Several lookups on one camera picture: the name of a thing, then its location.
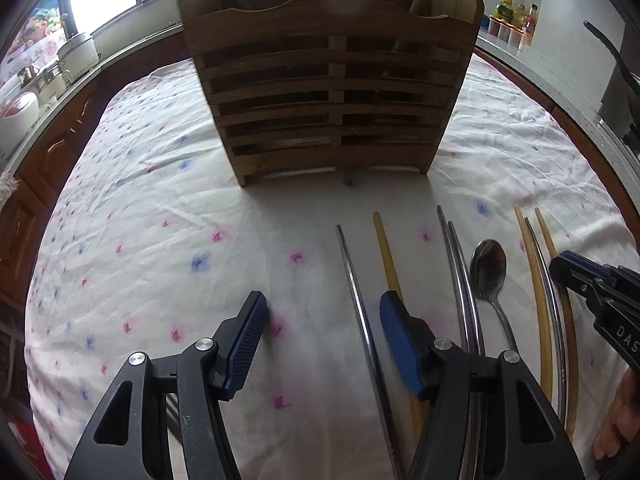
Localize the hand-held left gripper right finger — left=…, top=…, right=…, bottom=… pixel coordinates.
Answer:
left=379, top=290, right=586, bottom=480

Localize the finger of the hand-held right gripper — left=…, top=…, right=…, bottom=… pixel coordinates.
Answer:
left=549, top=249, right=618, bottom=306

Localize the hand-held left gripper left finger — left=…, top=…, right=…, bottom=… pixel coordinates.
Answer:
left=65, top=290, right=268, bottom=480

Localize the metal chopstick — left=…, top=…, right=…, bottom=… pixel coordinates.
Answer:
left=334, top=224, right=407, bottom=480
left=446, top=219, right=487, bottom=356
left=523, top=216, right=570, bottom=428
left=436, top=204, right=476, bottom=353

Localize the yellow chopstick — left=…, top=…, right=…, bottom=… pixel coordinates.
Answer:
left=513, top=204, right=555, bottom=406
left=371, top=211, right=430, bottom=448
left=534, top=207, right=581, bottom=436

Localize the wooden slatted utensil holder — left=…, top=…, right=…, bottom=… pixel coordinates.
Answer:
left=177, top=0, right=486, bottom=188

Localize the person's right hand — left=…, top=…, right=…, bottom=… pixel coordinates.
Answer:
left=595, top=367, right=640, bottom=461

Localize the metal spoon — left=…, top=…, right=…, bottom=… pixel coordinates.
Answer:
left=469, top=239, right=521, bottom=356

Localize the white floral tablecloth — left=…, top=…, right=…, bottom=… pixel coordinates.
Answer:
left=25, top=52, right=626, bottom=480

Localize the red and white rice cooker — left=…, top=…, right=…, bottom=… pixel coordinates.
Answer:
left=0, top=91, right=40, bottom=161

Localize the small white electric pot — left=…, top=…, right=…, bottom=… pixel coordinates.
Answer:
left=37, top=60, right=71, bottom=93

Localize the steel pot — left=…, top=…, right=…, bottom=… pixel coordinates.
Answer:
left=15, top=62, right=41, bottom=86

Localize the fruit and palm poster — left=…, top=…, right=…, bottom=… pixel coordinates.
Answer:
left=10, top=0, right=76, bottom=76

